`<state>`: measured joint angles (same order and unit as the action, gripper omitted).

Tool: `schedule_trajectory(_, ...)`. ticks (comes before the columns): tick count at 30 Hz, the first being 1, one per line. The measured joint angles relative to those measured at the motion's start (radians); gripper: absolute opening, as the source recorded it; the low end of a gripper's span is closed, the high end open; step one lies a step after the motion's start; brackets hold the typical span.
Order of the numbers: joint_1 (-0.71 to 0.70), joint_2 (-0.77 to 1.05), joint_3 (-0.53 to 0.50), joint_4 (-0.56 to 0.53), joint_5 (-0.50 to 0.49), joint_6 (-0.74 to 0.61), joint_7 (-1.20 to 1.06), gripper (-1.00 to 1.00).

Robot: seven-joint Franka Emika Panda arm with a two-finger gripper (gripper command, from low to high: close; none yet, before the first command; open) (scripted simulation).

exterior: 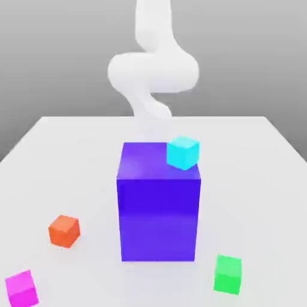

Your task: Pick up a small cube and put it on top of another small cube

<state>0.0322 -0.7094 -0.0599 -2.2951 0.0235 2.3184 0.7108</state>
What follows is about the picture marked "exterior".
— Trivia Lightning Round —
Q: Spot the small cyan cube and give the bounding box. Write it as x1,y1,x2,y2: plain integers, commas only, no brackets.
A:
166,136,200,171

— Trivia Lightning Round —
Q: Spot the small orange cube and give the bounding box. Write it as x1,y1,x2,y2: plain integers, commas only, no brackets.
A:
47,214,82,249

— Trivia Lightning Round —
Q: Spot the small green cube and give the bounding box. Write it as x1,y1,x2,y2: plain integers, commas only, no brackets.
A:
213,254,242,296

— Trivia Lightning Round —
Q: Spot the small magenta cube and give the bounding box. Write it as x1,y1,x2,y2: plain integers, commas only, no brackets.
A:
4,269,40,307

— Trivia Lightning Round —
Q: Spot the large purple box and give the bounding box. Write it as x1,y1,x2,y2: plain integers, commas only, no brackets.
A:
116,142,201,263

